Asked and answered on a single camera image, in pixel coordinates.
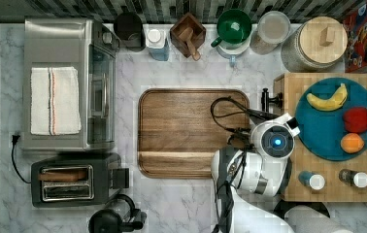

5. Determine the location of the black kettle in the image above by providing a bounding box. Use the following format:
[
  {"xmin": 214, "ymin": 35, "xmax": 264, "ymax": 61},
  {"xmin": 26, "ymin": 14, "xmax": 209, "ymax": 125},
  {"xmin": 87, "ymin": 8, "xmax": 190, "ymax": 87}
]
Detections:
[{"xmin": 88, "ymin": 194, "xmax": 147, "ymax": 233}]

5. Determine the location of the dark wooden cutting board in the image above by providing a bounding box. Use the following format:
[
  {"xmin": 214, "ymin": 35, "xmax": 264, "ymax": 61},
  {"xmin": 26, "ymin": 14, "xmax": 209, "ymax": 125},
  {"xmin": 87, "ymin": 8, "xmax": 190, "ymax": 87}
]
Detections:
[{"xmin": 138, "ymin": 88, "xmax": 250, "ymax": 179}]

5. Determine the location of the dark brown wooden box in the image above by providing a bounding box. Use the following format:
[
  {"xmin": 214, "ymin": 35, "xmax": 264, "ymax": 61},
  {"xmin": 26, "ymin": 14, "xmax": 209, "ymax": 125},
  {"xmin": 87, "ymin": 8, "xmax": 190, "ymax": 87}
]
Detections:
[{"xmin": 170, "ymin": 13, "xmax": 206, "ymax": 61}]

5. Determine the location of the orange fruit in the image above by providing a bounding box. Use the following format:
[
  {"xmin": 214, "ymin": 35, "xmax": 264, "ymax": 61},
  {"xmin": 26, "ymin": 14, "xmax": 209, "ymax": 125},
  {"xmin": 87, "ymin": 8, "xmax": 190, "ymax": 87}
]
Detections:
[{"xmin": 341, "ymin": 133, "xmax": 364, "ymax": 153}]

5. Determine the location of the stainless toaster oven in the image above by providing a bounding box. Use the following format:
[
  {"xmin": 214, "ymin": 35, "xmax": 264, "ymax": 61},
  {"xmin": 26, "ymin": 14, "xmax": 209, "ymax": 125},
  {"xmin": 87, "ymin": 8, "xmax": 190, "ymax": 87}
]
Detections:
[{"xmin": 22, "ymin": 18, "xmax": 118, "ymax": 151}]

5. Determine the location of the white striped dish towel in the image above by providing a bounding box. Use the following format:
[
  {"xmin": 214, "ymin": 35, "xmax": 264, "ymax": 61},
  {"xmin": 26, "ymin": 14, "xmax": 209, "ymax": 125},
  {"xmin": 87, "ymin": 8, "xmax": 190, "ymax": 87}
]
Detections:
[{"xmin": 30, "ymin": 67, "xmax": 82, "ymax": 136}]

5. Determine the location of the black two-slot toaster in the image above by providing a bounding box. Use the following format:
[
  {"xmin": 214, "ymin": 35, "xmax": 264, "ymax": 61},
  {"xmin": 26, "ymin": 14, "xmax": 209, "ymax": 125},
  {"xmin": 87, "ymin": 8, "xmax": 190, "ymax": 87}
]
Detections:
[{"xmin": 31, "ymin": 152, "xmax": 129, "ymax": 208}]

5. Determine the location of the blue bottle white cap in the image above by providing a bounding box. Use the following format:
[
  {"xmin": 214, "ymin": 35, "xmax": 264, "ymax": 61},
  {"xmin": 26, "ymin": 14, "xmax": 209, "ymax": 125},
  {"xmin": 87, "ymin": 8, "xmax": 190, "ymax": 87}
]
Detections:
[{"xmin": 146, "ymin": 29, "xmax": 169, "ymax": 61}]

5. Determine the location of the yellow banana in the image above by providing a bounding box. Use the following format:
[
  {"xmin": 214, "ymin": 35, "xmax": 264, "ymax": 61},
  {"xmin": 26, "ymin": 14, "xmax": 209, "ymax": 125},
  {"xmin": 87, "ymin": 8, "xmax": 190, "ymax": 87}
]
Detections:
[{"xmin": 306, "ymin": 83, "xmax": 348, "ymax": 112}]

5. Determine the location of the clear jar with lid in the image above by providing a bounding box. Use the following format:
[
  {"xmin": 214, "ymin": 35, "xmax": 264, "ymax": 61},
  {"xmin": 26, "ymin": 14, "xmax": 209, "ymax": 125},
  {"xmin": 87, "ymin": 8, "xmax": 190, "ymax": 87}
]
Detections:
[{"xmin": 250, "ymin": 11, "xmax": 290, "ymax": 55}]

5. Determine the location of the black drawer handle bar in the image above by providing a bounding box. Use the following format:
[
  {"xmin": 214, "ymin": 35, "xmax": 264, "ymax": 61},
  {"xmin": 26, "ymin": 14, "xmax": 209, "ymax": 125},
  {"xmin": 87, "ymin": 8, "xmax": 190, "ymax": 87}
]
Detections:
[{"xmin": 261, "ymin": 88, "xmax": 284, "ymax": 112}]

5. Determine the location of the white blue cup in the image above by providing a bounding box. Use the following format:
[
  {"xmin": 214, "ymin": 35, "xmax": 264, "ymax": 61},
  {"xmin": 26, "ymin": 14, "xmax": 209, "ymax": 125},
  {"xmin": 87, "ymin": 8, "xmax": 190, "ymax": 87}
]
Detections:
[{"xmin": 217, "ymin": 42, "xmax": 250, "ymax": 67}]

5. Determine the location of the teal shaker white cap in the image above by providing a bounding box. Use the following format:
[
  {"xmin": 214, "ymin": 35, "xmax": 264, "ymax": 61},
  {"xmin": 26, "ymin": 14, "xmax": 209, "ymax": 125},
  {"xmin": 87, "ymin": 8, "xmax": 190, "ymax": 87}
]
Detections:
[{"xmin": 298, "ymin": 171, "xmax": 325, "ymax": 190}]

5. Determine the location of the jar with wooden lid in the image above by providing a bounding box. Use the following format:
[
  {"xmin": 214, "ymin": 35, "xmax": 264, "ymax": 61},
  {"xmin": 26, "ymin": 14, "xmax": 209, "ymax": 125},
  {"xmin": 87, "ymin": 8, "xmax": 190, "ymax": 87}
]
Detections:
[{"xmin": 281, "ymin": 17, "xmax": 348, "ymax": 72}]

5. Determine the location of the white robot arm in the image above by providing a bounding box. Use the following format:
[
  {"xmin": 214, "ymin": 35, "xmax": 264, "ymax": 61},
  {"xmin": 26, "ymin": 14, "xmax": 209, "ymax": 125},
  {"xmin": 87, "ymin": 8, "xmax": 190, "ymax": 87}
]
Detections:
[{"xmin": 211, "ymin": 114, "xmax": 300, "ymax": 233}]

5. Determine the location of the red apple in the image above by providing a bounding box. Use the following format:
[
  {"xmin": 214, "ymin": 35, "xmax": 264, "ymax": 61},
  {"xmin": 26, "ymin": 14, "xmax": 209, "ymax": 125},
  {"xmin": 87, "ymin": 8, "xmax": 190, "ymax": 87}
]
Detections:
[{"xmin": 343, "ymin": 107, "xmax": 367, "ymax": 133}]

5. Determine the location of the teal round plate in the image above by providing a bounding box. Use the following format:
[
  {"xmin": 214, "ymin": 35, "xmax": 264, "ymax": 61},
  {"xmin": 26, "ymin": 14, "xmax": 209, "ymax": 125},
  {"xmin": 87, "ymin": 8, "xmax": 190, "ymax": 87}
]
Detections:
[{"xmin": 295, "ymin": 78, "xmax": 367, "ymax": 161}]

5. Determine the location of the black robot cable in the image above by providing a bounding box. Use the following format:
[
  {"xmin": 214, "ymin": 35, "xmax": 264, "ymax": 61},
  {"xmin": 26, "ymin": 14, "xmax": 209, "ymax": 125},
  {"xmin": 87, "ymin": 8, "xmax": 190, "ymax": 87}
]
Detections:
[{"xmin": 210, "ymin": 95, "xmax": 280, "ymax": 134}]

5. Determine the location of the light wooden drawer cabinet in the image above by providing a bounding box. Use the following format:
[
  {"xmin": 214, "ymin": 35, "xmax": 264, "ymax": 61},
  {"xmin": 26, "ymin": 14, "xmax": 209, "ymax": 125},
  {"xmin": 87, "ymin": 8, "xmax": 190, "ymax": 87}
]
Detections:
[{"xmin": 273, "ymin": 73, "xmax": 367, "ymax": 202}]

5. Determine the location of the black power cable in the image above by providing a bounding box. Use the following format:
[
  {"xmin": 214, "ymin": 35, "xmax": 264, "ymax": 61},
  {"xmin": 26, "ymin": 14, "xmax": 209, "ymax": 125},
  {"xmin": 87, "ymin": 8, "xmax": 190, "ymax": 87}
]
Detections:
[{"xmin": 11, "ymin": 133, "xmax": 32, "ymax": 184}]

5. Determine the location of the green mug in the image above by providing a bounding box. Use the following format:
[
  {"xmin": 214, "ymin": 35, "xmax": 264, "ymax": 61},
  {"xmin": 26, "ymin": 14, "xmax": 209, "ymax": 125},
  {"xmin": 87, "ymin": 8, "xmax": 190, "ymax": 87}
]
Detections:
[{"xmin": 211, "ymin": 9, "xmax": 252, "ymax": 50}]

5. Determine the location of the dark shaker white cap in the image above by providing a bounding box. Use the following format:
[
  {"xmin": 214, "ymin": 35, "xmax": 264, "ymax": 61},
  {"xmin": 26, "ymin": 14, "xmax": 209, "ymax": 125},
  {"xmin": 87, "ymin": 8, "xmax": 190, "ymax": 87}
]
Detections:
[{"xmin": 339, "ymin": 169, "xmax": 367, "ymax": 188}]

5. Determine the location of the black cylindrical canister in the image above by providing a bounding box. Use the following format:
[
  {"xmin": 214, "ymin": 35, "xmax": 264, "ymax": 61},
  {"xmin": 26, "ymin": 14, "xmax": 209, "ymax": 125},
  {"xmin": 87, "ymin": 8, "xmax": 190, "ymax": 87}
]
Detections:
[{"xmin": 114, "ymin": 13, "xmax": 146, "ymax": 51}]

